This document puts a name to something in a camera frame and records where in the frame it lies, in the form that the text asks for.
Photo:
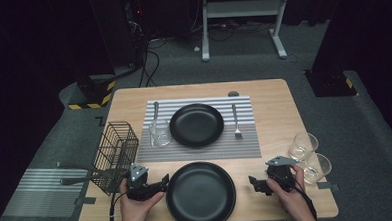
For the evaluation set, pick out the grey striped placemat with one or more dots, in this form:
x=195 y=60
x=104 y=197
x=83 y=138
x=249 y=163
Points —
x=199 y=153
x=44 y=197

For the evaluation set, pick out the grey tape strip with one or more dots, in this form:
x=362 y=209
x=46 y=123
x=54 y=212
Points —
x=86 y=200
x=327 y=186

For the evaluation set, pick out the black yellow striped stand base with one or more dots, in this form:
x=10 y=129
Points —
x=93 y=91
x=329 y=83

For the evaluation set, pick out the grey table knife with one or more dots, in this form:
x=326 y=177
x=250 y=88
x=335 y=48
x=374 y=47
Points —
x=156 y=109

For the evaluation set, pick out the clear drinking glass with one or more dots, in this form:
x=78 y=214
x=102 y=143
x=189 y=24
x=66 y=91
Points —
x=162 y=138
x=302 y=147
x=317 y=172

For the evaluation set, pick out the person's right hand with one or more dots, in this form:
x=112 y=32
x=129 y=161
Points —
x=294 y=201

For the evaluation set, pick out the white desk frame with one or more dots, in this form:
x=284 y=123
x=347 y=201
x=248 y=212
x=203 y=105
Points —
x=243 y=8

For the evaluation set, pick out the black equipment rack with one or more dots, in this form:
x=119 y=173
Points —
x=120 y=27

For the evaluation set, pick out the grey table grommet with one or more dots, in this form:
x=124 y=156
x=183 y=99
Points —
x=233 y=94

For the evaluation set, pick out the person's left hand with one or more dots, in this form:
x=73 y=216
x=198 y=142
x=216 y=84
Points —
x=133 y=211

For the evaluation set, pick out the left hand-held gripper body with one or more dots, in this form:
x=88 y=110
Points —
x=138 y=173

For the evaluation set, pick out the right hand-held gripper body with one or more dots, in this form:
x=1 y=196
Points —
x=282 y=173

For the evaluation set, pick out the small white plug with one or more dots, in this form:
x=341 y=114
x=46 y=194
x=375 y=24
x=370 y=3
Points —
x=196 y=49

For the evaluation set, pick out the dark grey utensil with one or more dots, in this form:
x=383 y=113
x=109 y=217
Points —
x=75 y=180
x=76 y=167

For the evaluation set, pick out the grey fork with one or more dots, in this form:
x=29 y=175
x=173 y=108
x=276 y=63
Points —
x=237 y=133

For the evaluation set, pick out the black plate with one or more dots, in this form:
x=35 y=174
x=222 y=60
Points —
x=201 y=197
x=196 y=125

